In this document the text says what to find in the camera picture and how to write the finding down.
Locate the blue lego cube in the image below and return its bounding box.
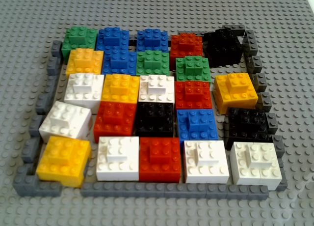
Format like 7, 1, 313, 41
136, 28, 170, 54
176, 109, 219, 143
102, 45, 138, 76
95, 27, 131, 52

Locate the dark grey small brick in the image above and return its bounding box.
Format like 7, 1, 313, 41
266, 112, 279, 135

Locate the black lego cube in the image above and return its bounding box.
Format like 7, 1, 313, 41
224, 107, 270, 150
202, 28, 243, 68
134, 101, 175, 138

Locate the white lego cube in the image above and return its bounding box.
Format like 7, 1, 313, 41
38, 100, 93, 143
63, 73, 105, 111
137, 74, 175, 105
95, 136, 140, 182
183, 139, 230, 185
229, 141, 283, 191

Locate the red lego cube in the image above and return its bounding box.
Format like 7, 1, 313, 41
93, 100, 138, 143
170, 32, 204, 71
138, 137, 182, 183
174, 80, 213, 111

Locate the yellow lego cube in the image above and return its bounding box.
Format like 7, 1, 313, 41
65, 48, 105, 79
35, 135, 93, 189
212, 72, 260, 115
101, 73, 140, 105

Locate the green lego cube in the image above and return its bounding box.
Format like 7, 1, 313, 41
135, 50, 171, 77
175, 55, 212, 84
61, 26, 99, 62

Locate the grey lego baseplate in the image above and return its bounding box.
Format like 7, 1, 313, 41
0, 0, 314, 226

